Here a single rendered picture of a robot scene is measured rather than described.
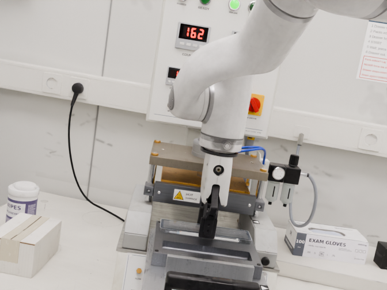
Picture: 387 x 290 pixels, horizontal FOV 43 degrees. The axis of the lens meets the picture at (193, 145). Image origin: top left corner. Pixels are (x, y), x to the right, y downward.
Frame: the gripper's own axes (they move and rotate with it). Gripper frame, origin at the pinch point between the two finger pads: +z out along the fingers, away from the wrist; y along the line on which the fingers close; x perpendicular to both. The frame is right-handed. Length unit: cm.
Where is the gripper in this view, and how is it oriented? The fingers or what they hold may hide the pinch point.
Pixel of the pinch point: (206, 223)
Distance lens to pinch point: 101.7
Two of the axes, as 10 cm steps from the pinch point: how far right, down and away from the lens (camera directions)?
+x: -9.9, -1.5, -0.6
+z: -1.6, 9.7, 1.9
